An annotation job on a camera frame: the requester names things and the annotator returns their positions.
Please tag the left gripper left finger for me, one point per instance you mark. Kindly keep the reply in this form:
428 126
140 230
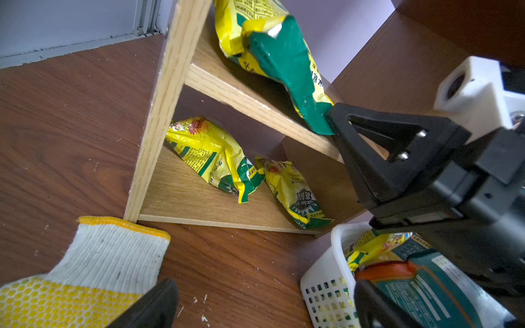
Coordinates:
157 308

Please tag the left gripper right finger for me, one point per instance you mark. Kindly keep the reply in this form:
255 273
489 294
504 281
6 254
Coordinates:
375 309

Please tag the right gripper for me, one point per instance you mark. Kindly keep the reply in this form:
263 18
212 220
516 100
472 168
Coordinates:
471 208

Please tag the white plastic basket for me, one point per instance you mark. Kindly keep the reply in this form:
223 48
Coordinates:
328 286

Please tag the yellow packet shelf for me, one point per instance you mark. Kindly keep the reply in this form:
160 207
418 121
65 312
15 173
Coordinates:
215 156
265 39
371 245
293 192

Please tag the green orange fertilizer bag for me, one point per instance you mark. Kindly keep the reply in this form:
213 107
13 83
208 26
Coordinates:
430 288

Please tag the wooden three-tier shelf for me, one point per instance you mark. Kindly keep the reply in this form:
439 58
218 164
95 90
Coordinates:
398 70

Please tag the yellow packet bottom shelf right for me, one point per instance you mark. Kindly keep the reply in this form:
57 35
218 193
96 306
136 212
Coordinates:
293 192

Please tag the yellow packet bottom shelf left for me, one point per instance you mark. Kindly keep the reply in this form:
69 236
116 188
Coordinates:
215 156

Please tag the yellow knit work glove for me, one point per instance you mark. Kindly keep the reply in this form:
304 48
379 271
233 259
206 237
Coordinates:
110 264

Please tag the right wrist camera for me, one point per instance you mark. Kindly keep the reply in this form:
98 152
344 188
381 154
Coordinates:
475 98

